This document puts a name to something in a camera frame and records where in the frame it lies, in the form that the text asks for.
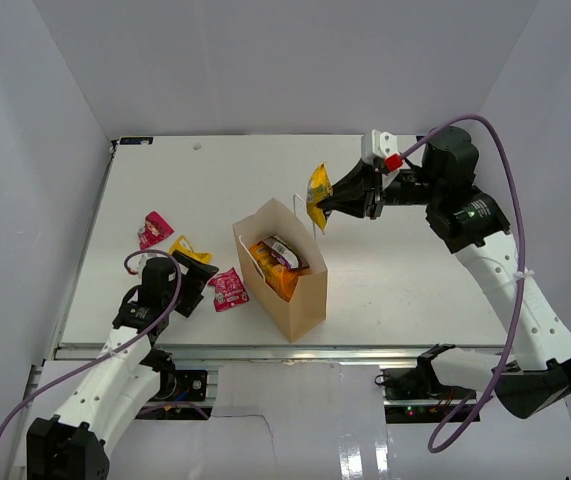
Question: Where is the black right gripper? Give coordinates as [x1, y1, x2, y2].
[317, 155, 443, 220]

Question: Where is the pink candy packet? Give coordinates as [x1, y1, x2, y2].
[208, 268, 250, 312]

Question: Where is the yellow M&M's packet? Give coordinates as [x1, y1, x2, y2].
[306, 164, 333, 232]

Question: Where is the orange yellow snack multipack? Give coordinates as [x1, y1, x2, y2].
[249, 242, 299, 302]

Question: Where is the dark brown M&M's packet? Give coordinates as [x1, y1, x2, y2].
[263, 235, 309, 271]

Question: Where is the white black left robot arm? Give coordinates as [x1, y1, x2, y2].
[26, 250, 218, 479]

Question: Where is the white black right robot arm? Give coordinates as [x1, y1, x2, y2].
[307, 126, 571, 419]

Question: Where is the brown paper bag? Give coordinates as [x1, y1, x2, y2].
[233, 199, 328, 343]

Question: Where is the small yellow snack packet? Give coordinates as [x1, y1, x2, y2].
[169, 235, 212, 264]

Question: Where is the magenta small snack packet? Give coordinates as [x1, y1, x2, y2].
[137, 211, 174, 250]

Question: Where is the blue label left corner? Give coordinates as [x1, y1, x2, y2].
[119, 136, 154, 146]

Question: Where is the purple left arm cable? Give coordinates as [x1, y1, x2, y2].
[0, 249, 212, 480]

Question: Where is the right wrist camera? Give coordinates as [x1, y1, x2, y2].
[360, 130, 403, 174]

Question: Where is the aluminium front rail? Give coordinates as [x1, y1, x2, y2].
[53, 344, 516, 363]

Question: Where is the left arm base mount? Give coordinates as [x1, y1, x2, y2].
[166, 370, 208, 402]

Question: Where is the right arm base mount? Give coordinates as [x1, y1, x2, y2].
[374, 368, 470, 425]

